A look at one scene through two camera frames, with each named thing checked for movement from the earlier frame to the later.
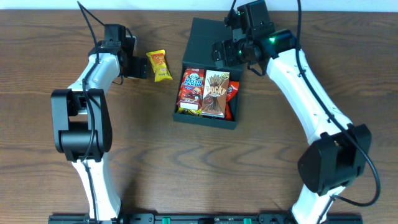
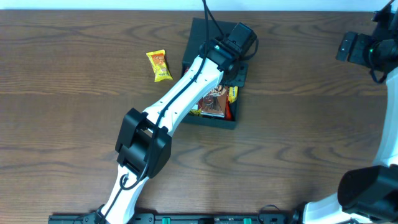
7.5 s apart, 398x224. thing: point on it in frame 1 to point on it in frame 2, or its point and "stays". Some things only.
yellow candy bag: [195, 112] stays
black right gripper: [227, 45] to [356, 55]
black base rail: [206, 218] stays
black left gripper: [137, 72] to [242, 81]
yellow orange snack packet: [159, 66] stays
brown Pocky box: [216, 87] stays
